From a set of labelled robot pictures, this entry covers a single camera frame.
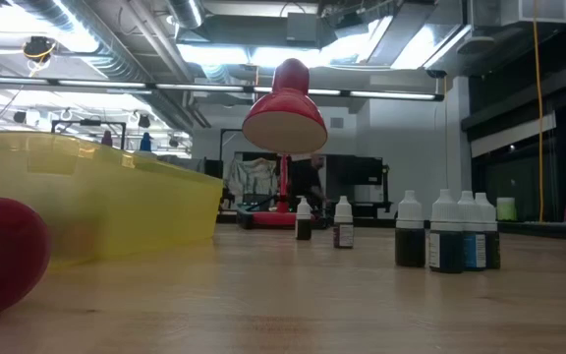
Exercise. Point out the red-orange ink bottle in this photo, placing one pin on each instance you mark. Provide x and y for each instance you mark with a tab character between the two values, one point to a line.
3	255

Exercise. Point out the person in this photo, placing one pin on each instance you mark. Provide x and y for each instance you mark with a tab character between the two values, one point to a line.
305	182

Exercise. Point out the small white-capped dye bottle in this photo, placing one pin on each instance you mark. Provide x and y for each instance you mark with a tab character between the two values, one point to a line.
446	236
492	236
303	221
410	236
343	226
472	236

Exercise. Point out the grey cloth cover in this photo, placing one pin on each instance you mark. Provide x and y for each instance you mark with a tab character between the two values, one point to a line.
253	177

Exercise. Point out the purple-capped ink bottle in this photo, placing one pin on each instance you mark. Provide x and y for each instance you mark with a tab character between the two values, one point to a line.
107	138

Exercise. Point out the blue-capped ink bottle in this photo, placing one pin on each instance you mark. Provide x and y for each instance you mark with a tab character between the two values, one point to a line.
145	142

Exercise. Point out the black metal frame stand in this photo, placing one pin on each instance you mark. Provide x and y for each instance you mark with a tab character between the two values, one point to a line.
89	122

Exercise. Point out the long linear ceiling light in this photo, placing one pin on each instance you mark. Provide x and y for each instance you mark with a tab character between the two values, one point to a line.
199	87

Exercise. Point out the red desk lamp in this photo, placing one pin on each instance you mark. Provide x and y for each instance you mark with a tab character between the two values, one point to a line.
285	113

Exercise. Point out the green white container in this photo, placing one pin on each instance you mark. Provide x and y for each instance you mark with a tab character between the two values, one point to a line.
506	209

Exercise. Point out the black cabinet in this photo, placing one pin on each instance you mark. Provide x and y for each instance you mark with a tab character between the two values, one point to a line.
361	172

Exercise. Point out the yellow cutting board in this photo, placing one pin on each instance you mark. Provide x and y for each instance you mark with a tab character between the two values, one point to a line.
116	211

